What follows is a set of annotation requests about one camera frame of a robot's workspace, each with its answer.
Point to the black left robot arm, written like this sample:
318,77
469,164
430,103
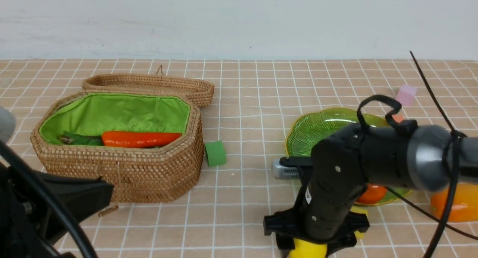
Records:
38,209

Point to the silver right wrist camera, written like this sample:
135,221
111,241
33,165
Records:
289,169

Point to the green glass plate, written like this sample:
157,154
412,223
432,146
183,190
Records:
313,127

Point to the orange persimmon with leaf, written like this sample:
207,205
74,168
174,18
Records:
372,195

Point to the pink foam cube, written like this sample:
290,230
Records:
406,95

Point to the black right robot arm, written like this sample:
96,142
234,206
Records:
406,155

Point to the green foam cube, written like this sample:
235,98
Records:
215,153

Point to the orange mango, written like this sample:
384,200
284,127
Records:
464,207

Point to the wooden basket toggle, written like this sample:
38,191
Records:
107,211

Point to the yellow lemon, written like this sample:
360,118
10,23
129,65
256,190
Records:
303,249

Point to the orange foam cube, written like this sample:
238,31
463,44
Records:
398,118

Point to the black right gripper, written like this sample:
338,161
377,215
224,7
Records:
321,213

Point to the woven basket lid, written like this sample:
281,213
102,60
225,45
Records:
199,92

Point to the woven rattan basket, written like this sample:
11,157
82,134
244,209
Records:
161,174

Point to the beige checked tablecloth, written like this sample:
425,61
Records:
254,105

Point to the orange carrot with leaves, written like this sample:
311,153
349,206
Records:
124,139

